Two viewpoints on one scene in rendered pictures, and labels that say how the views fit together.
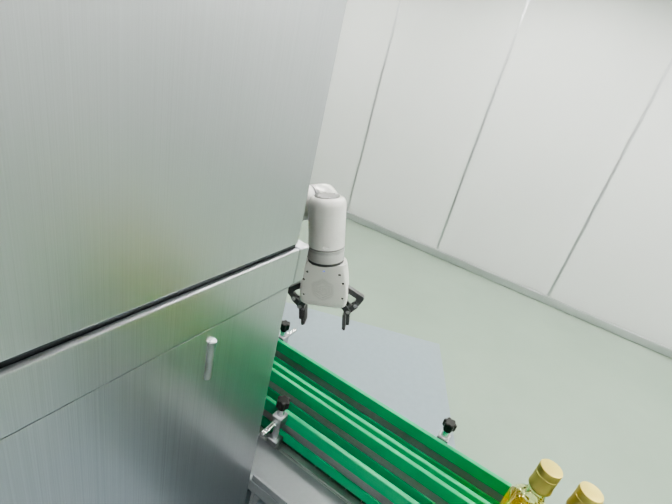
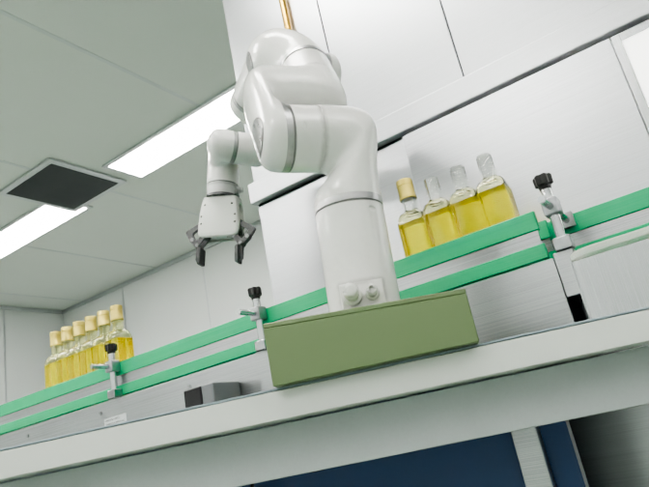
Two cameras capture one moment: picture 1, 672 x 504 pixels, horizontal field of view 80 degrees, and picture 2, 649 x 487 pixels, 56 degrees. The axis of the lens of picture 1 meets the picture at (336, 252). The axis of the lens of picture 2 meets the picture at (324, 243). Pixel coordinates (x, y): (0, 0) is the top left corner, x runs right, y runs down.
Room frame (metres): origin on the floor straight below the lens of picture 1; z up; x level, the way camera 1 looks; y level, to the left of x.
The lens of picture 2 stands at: (2.06, 0.34, 0.67)
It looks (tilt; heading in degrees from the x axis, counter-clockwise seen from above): 18 degrees up; 185
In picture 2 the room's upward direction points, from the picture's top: 12 degrees counter-clockwise
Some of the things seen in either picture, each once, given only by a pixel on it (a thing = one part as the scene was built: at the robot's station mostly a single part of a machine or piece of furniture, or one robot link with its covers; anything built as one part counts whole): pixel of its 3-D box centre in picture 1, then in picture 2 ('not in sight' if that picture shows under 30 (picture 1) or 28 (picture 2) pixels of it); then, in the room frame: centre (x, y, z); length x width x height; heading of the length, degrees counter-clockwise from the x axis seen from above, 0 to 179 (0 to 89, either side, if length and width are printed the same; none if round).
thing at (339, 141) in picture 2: not in sight; (334, 159); (1.27, 0.32, 1.05); 0.13 x 0.10 x 0.16; 115
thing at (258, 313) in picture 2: (286, 338); (251, 319); (0.88, 0.07, 0.94); 0.07 x 0.04 x 0.13; 154
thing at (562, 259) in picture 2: not in sight; (578, 275); (1.09, 0.64, 0.85); 0.09 x 0.04 x 0.07; 154
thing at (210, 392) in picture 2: not in sight; (213, 407); (0.86, -0.04, 0.79); 0.08 x 0.08 x 0.08; 64
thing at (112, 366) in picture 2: (443, 436); (104, 371); (0.68, -0.34, 0.94); 0.07 x 0.04 x 0.13; 154
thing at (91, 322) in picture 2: not in sight; (94, 364); (0.41, -0.51, 1.02); 0.06 x 0.06 x 0.28; 64
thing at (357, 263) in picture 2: not in sight; (357, 263); (1.28, 0.32, 0.89); 0.16 x 0.13 x 0.15; 2
